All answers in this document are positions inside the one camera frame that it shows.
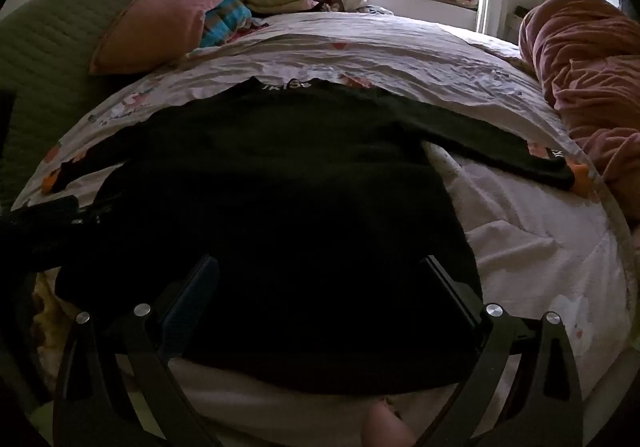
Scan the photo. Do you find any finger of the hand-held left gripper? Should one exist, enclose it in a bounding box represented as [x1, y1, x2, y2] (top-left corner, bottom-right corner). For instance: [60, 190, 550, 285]
[12, 196, 121, 229]

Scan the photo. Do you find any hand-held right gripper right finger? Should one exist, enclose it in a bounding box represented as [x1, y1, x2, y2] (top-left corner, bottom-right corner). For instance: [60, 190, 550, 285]
[415, 254, 586, 447]

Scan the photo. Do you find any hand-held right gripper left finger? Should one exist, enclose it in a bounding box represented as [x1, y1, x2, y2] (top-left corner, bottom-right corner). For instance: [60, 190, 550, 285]
[52, 254, 223, 447]

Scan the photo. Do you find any black sweater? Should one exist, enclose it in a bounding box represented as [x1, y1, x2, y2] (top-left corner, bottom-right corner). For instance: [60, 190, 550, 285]
[45, 76, 576, 395]

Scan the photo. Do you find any person's right hand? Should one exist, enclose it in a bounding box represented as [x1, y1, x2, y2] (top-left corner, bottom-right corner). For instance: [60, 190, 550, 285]
[362, 402, 416, 447]

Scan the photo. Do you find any strawberry print quilt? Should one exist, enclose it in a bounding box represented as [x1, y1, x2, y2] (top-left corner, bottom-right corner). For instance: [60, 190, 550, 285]
[10, 11, 636, 447]

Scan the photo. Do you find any green quilted headboard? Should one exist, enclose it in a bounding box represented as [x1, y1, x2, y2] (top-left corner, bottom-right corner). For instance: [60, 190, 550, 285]
[0, 0, 243, 208]

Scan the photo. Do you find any pink pillow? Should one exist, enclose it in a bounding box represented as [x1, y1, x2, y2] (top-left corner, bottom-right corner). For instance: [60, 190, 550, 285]
[89, 0, 241, 75]

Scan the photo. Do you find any blue striped cloth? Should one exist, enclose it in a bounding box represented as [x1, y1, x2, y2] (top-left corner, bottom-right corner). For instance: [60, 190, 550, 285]
[200, 0, 253, 48]

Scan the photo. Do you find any pink fleece blanket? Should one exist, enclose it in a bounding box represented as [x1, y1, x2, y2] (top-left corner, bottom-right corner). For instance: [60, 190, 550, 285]
[518, 0, 640, 228]

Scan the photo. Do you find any white side table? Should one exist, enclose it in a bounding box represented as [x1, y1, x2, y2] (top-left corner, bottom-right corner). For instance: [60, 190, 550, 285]
[505, 4, 532, 45]

